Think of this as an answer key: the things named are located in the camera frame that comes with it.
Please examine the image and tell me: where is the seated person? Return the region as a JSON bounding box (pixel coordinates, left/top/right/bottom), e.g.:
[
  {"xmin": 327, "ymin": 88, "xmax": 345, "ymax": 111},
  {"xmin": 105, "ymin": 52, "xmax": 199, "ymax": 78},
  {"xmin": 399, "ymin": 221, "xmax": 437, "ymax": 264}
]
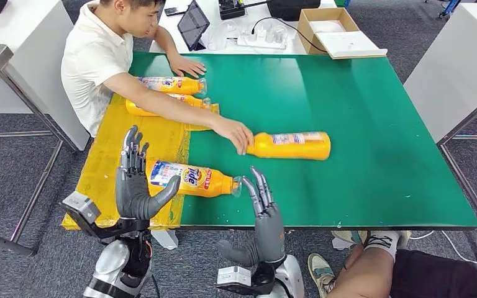
[{"xmin": 60, "ymin": 0, "xmax": 255, "ymax": 156}]

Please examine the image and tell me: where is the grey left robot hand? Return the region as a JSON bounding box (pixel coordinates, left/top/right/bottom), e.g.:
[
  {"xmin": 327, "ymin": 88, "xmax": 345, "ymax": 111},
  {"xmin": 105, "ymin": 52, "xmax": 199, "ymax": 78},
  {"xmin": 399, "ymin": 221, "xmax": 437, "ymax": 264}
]
[{"xmin": 115, "ymin": 125, "xmax": 181, "ymax": 221}]

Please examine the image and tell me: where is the black phone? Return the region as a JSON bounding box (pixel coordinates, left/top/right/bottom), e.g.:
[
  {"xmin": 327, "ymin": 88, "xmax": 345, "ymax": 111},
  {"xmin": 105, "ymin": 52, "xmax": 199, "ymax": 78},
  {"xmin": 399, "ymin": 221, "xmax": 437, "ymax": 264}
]
[{"xmin": 163, "ymin": 4, "xmax": 188, "ymax": 17}]

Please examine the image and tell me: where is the black charger device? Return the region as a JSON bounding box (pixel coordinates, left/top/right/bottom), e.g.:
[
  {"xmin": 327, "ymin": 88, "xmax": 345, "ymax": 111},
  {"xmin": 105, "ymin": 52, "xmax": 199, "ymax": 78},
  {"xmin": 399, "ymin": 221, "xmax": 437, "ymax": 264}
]
[{"xmin": 217, "ymin": 0, "xmax": 245, "ymax": 20}]

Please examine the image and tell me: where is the person's left hand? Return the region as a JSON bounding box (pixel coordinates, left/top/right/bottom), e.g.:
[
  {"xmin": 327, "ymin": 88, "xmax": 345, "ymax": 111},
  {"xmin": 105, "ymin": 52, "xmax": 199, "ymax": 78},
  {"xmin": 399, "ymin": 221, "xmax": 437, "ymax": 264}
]
[{"xmin": 168, "ymin": 55, "xmax": 206, "ymax": 79}]

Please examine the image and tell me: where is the black bag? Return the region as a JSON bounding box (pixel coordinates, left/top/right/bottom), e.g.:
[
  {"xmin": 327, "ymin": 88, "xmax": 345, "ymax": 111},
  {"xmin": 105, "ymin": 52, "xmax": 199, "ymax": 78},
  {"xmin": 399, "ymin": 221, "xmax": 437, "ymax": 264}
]
[{"xmin": 266, "ymin": 0, "xmax": 321, "ymax": 20}]

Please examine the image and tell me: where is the black cable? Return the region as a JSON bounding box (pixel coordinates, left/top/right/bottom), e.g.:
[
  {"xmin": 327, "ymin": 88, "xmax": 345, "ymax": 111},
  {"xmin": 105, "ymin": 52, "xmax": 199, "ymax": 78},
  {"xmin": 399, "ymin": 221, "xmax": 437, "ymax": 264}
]
[{"xmin": 250, "ymin": 16, "xmax": 328, "ymax": 53}]

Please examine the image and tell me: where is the white floor cable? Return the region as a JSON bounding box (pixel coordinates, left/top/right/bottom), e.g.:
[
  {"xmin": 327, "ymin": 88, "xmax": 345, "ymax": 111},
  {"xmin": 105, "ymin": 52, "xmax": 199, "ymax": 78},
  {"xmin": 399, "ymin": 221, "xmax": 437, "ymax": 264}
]
[{"xmin": 409, "ymin": 231, "xmax": 477, "ymax": 266}]

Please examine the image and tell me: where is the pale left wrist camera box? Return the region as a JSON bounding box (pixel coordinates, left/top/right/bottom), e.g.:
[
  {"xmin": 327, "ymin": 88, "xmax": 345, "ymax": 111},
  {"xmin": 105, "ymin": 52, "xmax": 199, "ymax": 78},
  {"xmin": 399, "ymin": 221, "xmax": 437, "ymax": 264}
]
[{"xmin": 60, "ymin": 191, "xmax": 101, "ymax": 231}]

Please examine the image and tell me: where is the white plastic piece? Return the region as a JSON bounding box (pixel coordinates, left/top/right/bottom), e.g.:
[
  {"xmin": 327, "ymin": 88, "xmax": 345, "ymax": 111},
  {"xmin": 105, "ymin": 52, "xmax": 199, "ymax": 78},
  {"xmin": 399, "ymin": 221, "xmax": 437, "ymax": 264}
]
[{"xmin": 151, "ymin": 229, "xmax": 179, "ymax": 250}]

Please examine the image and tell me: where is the black tablet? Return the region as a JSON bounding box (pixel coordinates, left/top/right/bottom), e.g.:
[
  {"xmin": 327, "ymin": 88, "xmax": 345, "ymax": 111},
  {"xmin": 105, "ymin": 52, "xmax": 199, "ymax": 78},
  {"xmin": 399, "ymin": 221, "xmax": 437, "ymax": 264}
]
[{"xmin": 176, "ymin": 0, "xmax": 211, "ymax": 52}]

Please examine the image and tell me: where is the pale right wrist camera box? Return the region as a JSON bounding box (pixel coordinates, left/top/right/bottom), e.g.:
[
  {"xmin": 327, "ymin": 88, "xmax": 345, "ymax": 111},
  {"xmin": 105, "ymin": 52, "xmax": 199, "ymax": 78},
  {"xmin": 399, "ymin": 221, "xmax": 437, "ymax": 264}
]
[{"xmin": 216, "ymin": 266, "xmax": 264, "ymax": 295}]

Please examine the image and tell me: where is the person with white sock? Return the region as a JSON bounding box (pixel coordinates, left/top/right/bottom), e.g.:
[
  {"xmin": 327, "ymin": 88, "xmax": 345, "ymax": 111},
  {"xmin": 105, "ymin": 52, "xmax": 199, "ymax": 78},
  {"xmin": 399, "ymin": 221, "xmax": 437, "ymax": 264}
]
[{"xmin": 307, "ymin": 231, "xmax": 477, "ymax": 298}]

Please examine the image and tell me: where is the white power strip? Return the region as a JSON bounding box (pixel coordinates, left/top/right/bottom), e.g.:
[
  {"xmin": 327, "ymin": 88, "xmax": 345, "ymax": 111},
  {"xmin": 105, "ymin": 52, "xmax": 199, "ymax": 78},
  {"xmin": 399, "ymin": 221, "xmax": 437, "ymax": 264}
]
[{"xmin": 236, "ymin": 30, "xmax": 288, "ymax": 50}]

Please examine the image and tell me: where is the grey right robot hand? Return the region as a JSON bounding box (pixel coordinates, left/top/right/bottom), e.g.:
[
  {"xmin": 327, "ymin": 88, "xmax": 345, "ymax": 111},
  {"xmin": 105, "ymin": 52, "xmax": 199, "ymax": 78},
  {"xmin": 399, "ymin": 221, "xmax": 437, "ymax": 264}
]
[{"xmin": 217, "ymin": 166, "xmax": 286, "ymax": 268}]

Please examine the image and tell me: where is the clear plastic packaging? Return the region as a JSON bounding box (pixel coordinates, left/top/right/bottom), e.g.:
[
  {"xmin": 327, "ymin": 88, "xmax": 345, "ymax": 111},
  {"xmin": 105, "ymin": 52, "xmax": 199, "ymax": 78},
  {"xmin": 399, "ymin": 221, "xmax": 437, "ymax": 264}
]
[{"xmin": 206, "ymin": 19, "xmax": 240, "ymax": 51}]

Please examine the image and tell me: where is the white table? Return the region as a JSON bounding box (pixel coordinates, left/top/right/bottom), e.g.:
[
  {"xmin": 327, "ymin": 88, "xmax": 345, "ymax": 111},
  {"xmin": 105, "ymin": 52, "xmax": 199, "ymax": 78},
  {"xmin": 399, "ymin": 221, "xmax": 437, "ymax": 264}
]
[
  {"xmin": 148, "ymin": 0, "xmax": 338, "ymax": 55},
  {"xmin": 0, "ymin": 0, "xmax": 90, "ymax": 152},
  {"xmin": 402, "ymin": 2, "xmax": 477, "ymax": 264}
]

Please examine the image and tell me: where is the white foam insert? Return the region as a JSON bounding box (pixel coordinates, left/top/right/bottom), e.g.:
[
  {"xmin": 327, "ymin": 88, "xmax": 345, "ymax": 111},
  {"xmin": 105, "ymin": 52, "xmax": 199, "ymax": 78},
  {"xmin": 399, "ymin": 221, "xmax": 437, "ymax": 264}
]
[{"xmin": 308, "ymin": 19, "xmax": 348, "ymax": 34}]

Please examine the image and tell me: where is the white flat box lid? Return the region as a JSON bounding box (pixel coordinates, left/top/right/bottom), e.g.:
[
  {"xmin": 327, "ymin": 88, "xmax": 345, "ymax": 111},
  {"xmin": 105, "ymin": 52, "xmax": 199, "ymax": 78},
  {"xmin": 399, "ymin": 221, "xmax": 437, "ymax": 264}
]
[{"xmin": 316, "ymin": 30, "xmax": 388, "ymax": 60}]

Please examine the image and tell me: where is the orange detergent bottle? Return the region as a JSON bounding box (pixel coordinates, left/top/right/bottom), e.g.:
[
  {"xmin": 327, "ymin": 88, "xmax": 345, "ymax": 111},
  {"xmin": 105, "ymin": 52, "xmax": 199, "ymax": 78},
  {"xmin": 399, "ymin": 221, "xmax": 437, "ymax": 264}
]
[
  {"xmin": 247, "ymin": 131, "xmax": 332, "ymax": 161},
  {"xmin": 137, "ymin": 76, "xmax": 207, "ymax": 96},
  {"xmin": 145, "ymin": 160, "xmax": 243, "ymax": 199},
  {"xmin": 125, "ymin": 93, "xmax": 212, "ymax": 117}
]

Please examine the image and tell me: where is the brown cardboard box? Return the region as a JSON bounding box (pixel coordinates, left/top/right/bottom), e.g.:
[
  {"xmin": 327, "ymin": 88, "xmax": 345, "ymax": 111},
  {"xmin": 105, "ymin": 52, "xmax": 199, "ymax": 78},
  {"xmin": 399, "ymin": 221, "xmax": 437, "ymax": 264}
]
[{"xmin": 296, "ymin": 7, "xmax": 361, "ymax": 55}]

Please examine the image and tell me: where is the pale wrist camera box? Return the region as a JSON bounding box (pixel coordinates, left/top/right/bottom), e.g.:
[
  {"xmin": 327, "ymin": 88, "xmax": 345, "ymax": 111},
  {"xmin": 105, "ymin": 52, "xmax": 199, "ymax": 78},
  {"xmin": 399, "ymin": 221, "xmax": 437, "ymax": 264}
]
[
  {"xmin": 216, "ymin": 266, "xmax": 264, "ymax": 295},
  {"xmin": 60, "ymin": 191, "xmax": 101, "ymax": 231}
]

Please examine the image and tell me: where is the person's right hand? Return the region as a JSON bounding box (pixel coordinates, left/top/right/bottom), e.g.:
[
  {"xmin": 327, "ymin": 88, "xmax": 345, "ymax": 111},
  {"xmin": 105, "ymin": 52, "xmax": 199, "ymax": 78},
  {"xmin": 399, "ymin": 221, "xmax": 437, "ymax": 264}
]
[{"xmin": 211, "ymin": 116, "xmax": 255, "ymax": 156}]

